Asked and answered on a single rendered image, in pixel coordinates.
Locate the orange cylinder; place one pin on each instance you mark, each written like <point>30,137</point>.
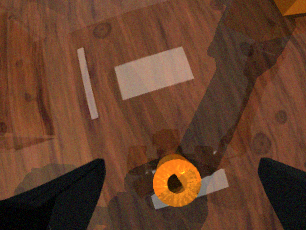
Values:
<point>176,191</point>

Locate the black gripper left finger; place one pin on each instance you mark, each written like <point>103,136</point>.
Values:
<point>65,203</point>

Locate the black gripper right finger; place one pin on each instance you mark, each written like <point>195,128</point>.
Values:
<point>286,188</point>

